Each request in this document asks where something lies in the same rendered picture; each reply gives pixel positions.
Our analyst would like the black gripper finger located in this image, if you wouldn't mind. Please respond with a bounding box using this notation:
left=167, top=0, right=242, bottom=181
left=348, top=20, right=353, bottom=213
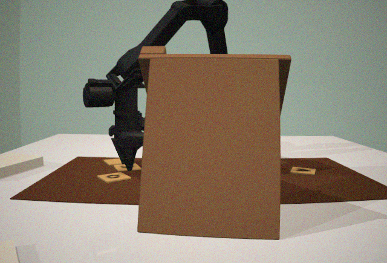
left=118, top=143, right=143, bottom=171
left=111, top=137, right=125, bottom=164

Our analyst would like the brown square tile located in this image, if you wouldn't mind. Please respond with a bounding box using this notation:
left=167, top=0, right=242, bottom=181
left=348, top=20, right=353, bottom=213
left=114, top=163, right=141, bottom=171

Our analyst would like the tan letter tile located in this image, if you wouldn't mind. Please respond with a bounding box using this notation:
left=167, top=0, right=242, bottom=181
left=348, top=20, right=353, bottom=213
left=103, top=158, right=122, bottom=166
left=97, top=172, right=131, bottom=183
left=290, top=167, right=316, bottom=175

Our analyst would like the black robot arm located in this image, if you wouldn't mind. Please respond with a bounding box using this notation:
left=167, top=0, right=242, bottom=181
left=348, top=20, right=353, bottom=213
left=83, top=0, right=228, bottom=107

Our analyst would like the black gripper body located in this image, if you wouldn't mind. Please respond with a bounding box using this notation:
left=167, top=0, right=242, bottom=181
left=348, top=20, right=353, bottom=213
left=109, top=106, right=144, bottom=146

